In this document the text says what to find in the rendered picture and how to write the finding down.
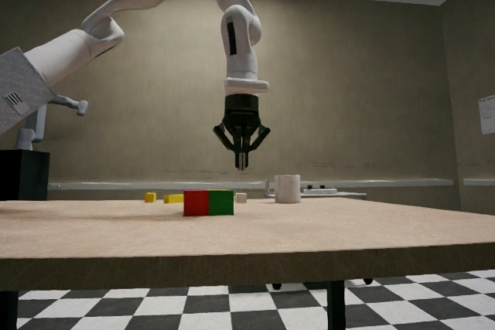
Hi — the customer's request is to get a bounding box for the yellow flat bar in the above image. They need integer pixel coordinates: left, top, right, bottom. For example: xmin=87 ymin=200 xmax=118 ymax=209
xmin=164 ymin=195 xmax=183 ymax=203

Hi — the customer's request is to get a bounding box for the red cube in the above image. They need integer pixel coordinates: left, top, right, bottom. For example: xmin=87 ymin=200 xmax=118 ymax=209
xmin=183 ymin=190 xmax=209 ymax=216

